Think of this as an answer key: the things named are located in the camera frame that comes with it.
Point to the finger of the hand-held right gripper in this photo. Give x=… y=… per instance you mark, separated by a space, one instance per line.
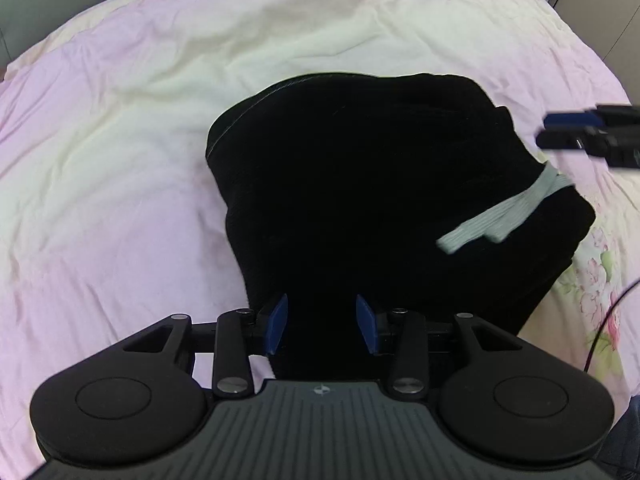
x=572 y=120
x=590 y=141

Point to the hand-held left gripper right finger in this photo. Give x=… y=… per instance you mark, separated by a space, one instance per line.
x=366 y=325

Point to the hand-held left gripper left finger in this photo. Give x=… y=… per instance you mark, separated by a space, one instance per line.
x=277 y=324

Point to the black pants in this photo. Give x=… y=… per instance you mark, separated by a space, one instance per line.
x=350 y=185

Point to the beige wardrobe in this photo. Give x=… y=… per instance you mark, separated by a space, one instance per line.
x=600 y=5

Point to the pink floral blanket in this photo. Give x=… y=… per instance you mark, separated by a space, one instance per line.
x=110 y=170

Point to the person's leg in jeans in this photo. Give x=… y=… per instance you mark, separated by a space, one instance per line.
x=625 y=450

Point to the grey padded headboard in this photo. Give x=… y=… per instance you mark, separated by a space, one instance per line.
x=30 y=10

